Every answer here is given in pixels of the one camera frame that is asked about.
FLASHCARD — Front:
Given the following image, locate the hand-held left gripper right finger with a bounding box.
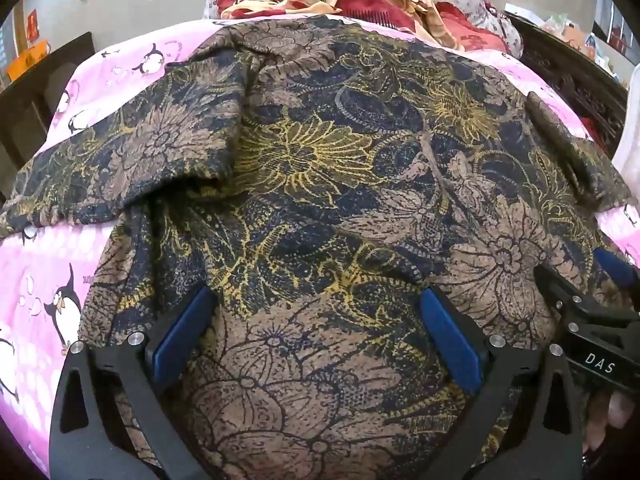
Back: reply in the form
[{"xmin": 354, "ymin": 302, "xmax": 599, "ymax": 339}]
[{"xmin": 419, "ymin": 287, "xmax": 586, "ymax": 480}]

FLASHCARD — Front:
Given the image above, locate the person's right hand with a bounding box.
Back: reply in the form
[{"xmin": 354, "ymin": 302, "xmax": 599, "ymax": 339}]
[{"xmin": 581, "ymin": 391, "xmax": 640, "ymax": 462}]

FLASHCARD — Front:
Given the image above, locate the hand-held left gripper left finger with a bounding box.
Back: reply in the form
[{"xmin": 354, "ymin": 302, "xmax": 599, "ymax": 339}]
[{"xmin": 50, "ymin": 285, "xmax": 219, "ymax": 480}]

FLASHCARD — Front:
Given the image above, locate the clutter of small colourful things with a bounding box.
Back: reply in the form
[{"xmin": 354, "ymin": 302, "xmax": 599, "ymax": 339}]
[{"xmin": 539, "ymin": 14, "xmax": 640, "ymax": 82}]

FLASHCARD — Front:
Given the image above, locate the dark wooden chair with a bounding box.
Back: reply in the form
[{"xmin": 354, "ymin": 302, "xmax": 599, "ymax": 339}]
[{"xmin": 0, "ymin": 31, "xmax": 97, "ymax": 206}]

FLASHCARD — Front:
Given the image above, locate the dark floral patterned garment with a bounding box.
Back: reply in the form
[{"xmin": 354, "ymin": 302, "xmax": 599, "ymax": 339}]
[{"xmin": 0, "ymin": 14, "xmax": 633, "ymax": 480}]

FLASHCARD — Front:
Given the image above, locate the dark carved wooden headboard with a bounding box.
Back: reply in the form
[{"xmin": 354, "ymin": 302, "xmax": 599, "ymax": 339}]
[{"xmin": 505, "ymin": 11, "xmax": 632, "ymax": 161}]

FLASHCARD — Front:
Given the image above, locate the orange box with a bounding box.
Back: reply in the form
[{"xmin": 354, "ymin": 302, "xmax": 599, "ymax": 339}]
[{"xmin": 6, "ymin": 39, "xmax": 52, "ymax": 82}]

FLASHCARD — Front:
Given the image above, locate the pink penguin print blanket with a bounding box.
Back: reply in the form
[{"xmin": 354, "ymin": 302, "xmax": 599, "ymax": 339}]
[{"xmin": 0, "ymin": 16, "xmax": 640, "ymax": 476}]

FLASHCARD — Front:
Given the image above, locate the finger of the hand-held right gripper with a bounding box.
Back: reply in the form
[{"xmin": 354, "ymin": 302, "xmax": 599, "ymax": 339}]
[
  {"xmin": 534, "ymin": 264, "xmax": 592, "ymax": 312},
  {"xmin": 594, "ymin": 248, "xmax": 640, "ymax": 292}
]

